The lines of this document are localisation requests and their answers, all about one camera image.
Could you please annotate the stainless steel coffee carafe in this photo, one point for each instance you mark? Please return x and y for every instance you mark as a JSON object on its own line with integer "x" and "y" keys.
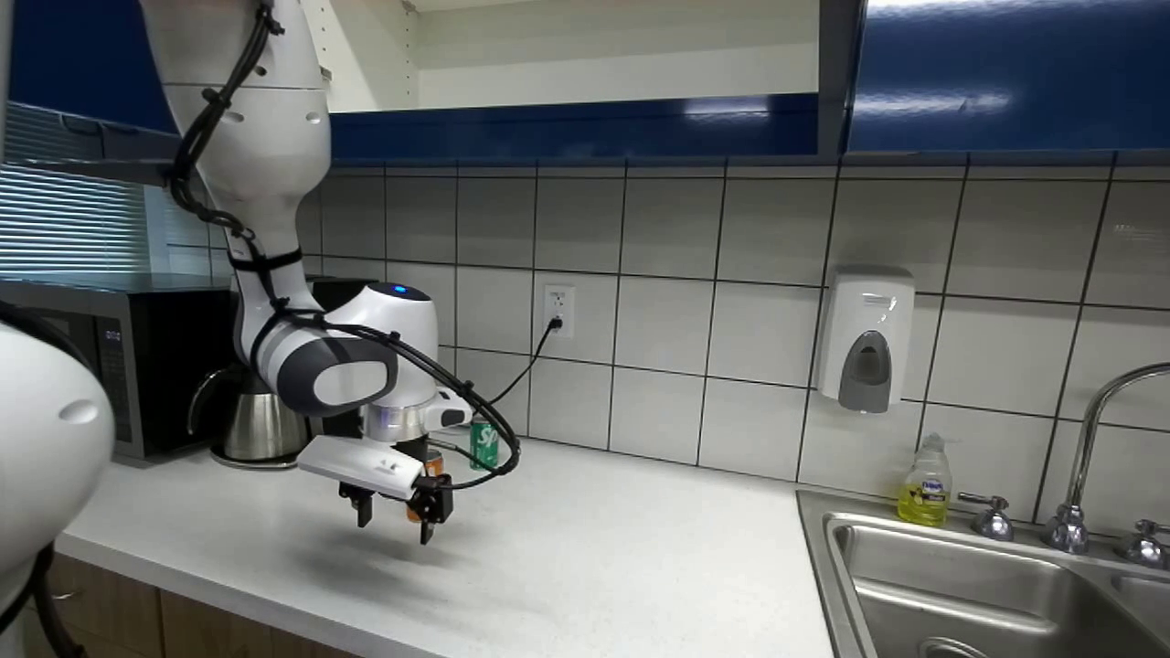
{"x": 260, "y": 427}

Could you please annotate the open blue wall cabinet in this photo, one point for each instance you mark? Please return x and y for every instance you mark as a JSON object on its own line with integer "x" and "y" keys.
{"x": 587, "y": 73}

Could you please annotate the wooden base cabinet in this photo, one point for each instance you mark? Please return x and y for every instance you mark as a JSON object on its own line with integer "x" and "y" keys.
{"x": 112, "y": 609}

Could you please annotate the white outlet with plug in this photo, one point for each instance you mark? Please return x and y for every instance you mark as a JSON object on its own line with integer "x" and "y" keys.
{"x": 556, "y": 313}

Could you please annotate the black steel microwave oven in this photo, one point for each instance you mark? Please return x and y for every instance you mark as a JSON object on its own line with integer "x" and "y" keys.
{"x": 160, "y": 367}

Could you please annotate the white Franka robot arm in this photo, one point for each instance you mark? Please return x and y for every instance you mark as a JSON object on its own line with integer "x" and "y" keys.
{"x": 275, "y": 149}

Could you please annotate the open blue cabinet door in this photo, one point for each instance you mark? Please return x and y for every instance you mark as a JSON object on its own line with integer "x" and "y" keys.
{"x": 85, "y": 60}

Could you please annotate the white wall soap dispenser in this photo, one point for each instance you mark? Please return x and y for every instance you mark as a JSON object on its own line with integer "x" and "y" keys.
{"x": 864, "y": 340}

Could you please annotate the chrome gooseneck faucet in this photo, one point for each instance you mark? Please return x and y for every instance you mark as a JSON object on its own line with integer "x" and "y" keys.
{"x": 1085, "y": 463}

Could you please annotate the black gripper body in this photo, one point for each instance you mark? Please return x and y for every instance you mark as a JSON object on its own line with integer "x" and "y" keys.
{"x": 428, "y": 485}

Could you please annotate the closed blue cabinet door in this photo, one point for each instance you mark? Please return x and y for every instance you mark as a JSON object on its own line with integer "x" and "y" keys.
{"x": 1011, "y": 73}

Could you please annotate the yellow dish soap bottle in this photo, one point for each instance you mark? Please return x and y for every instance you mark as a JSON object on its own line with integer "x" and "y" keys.
{"x": 927, "y": 495}

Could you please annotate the stainless steel sink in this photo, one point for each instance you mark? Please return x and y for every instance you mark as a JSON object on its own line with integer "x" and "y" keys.
{"x": 976, "y": 597}

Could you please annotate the window blinds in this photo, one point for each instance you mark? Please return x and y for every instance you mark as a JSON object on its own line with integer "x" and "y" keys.
{"x": 68, "y": 226}

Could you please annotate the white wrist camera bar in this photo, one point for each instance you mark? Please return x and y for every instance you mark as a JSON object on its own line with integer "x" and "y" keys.
{"x": 353, "y": 463}

